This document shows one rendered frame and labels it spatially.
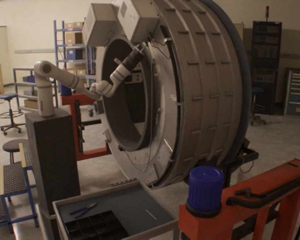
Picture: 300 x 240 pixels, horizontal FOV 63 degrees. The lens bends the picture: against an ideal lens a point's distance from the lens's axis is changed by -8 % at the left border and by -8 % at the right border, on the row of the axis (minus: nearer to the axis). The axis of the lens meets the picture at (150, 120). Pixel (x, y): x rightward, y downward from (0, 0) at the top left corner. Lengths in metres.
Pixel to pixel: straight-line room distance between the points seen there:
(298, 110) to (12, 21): 9.44
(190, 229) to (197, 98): 0.66
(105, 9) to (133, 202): 1.36
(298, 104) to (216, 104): 4.71
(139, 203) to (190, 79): 0.73
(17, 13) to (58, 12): 1.93
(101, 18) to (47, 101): 0.73
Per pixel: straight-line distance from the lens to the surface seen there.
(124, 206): 1.49
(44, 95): 1.62
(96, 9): 2.02
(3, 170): 2.71
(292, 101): 6.03
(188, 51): 1.37
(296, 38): 6.89
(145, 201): 1.52
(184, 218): 0.97
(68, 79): 1.66
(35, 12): 9.65
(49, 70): 1.60
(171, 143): 1.45
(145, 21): 1.44
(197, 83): 1.35
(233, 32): 1.63
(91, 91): 1.81
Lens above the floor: 1.53
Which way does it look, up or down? 17 degrees down
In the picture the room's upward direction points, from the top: straight up
